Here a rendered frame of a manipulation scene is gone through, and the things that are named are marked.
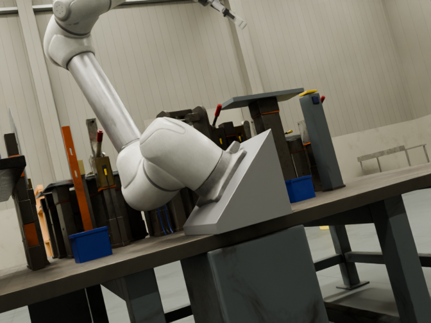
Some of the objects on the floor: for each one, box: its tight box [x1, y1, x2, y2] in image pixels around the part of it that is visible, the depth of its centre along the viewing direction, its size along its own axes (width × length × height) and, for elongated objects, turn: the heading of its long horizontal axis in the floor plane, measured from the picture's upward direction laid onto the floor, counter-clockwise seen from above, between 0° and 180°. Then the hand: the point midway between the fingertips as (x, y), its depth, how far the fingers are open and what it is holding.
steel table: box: [357, 144, 430, 176], centre depth 1191 cm, size 67×178×92 cm, turn 129°
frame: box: [28, 186, 431, 323], centre depth 205 cm, size 256×161×66 cm, turn 39°
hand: (240, 23), depth 195 cm, fingers open, 13 cm apart
